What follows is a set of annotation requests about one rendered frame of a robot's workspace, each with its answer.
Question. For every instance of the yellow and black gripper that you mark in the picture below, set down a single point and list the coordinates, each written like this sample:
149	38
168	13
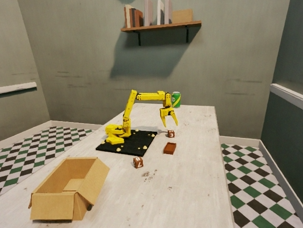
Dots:
167	111

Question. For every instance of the green drink can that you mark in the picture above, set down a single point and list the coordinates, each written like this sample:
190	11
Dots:
176	97

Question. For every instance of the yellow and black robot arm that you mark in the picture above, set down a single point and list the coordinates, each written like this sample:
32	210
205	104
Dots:
116	133

